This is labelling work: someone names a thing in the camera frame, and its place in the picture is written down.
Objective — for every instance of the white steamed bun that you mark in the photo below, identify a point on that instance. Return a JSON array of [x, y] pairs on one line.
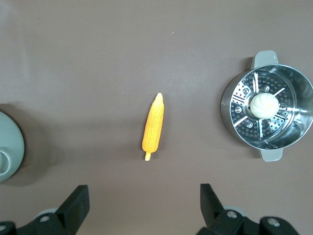
[[263, 105]]

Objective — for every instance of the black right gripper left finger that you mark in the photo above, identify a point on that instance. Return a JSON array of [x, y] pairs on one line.
[[73, 208]]

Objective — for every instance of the yellow toy corn cob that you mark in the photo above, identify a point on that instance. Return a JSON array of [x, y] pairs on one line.
[[153, 124]]

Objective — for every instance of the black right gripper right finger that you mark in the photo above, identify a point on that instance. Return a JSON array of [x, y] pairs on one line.
[[212, 208]]

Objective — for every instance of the perforated steel steamer plate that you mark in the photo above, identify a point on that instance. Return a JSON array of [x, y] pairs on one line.
[[244, 127]]

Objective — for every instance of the pale grey-green pot lid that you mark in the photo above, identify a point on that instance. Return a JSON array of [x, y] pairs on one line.
[[12, 137]]

